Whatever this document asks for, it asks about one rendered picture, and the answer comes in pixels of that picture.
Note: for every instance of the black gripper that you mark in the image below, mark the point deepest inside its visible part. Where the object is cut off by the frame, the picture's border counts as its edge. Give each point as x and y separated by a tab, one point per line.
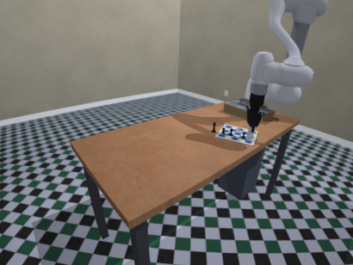
254	108

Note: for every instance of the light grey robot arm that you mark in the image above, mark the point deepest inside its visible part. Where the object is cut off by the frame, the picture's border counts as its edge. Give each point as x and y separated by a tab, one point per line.
278	80

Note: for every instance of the blue and white chessboard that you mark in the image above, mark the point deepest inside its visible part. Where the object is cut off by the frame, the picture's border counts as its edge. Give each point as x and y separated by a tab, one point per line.
236	136

